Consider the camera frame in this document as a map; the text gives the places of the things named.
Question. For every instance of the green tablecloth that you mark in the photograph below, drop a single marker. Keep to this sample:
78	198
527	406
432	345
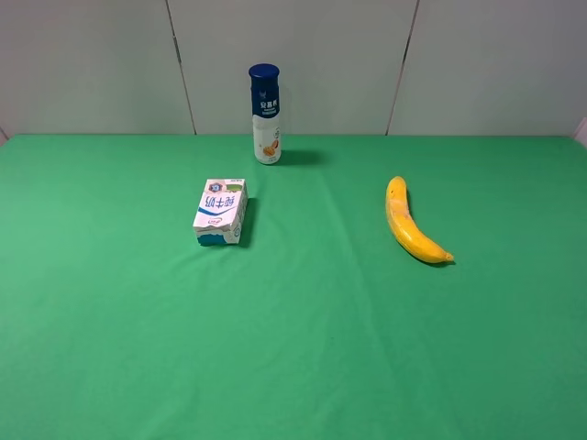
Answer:
117	324

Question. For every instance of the white blue milk carton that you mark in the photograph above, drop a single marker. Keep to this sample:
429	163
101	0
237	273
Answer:
220	214

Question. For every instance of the yellow banana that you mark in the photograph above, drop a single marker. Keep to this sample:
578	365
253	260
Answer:
404	228

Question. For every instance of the blue white yogurt bottle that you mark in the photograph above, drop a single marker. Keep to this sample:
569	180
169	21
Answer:
265	109

